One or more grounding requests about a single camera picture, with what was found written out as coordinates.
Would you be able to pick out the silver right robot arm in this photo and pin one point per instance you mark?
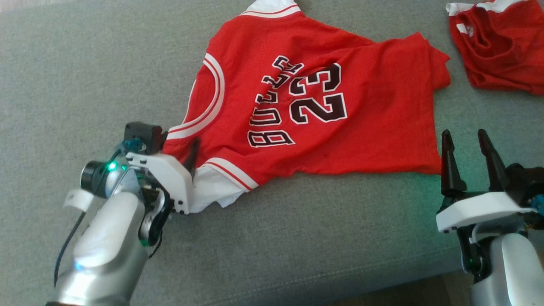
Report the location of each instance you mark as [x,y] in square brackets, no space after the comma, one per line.
[510,267]

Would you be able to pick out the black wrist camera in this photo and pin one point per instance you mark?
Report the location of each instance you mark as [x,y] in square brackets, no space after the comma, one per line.
[527,180]
[142,136]

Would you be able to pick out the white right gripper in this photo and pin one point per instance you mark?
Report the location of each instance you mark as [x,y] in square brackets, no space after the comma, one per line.
[480,210]

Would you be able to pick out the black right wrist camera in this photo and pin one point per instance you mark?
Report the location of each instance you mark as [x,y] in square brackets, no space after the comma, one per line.
[527,180]

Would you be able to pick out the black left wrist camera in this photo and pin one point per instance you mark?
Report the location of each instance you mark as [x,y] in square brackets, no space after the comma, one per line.
[142,136]

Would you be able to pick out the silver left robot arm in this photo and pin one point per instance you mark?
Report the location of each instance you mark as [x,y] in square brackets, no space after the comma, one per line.
[106,246]

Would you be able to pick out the grey sofa seat cushion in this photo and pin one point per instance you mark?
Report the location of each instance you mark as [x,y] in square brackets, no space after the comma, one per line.
[85,63]

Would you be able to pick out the red basketball jersey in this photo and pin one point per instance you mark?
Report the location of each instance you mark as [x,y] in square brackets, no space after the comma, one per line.
[374,127]

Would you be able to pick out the red shorts with white stripe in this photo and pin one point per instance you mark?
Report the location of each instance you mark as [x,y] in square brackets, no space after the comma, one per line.
[501,51]

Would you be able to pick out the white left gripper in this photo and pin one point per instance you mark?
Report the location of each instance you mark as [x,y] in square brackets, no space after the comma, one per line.
[170,178]

